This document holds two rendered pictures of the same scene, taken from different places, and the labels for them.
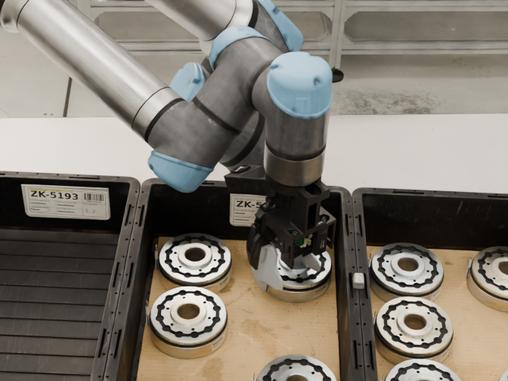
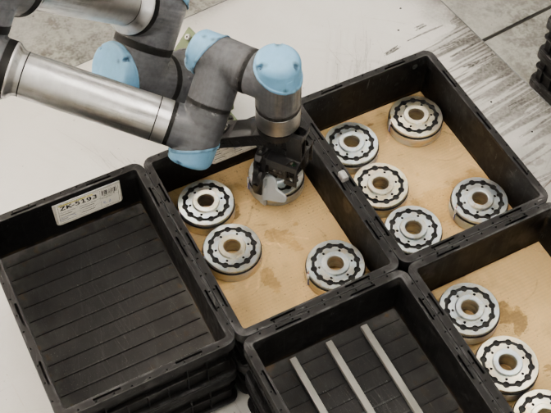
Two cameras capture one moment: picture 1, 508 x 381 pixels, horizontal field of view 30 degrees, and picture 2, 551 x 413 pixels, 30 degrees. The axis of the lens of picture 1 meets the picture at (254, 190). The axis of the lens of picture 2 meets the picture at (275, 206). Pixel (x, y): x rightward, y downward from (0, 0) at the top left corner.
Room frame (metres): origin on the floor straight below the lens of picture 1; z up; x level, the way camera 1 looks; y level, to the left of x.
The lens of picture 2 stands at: (-0.04, 0.46, 2.37)
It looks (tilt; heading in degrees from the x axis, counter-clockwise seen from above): 55 degrees down; 332
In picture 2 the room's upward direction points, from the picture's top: straight up
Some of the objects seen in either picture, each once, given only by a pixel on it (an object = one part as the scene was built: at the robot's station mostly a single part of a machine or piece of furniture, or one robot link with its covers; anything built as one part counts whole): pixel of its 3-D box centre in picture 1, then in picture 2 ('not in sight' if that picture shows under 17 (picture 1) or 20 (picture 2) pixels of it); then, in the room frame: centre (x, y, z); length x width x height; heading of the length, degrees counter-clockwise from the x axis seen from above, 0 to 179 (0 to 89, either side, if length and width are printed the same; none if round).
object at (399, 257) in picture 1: (407, 265); (351, 142); (0.97, -0.22, 0.86); 0.05 x 0.05 x 0.01
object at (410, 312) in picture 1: (414, 323); (380, 183); (0.86, -0.22, 0.86); 0.05 x 0.05 x 0.01
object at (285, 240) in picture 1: (294, 209); (281, 146); (0.93, -0.05, 0.99); 0.09 x 0.08 x 0.12; 38
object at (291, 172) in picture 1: (296, 156); (279, 112); (0.94, -0.05, 1.07); 0.08 x 0.08 x 0.05
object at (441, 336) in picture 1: (414, 325); (380, 185); (0.86, -0.22, 0.86); 0.10 x 0.10 x 0.01
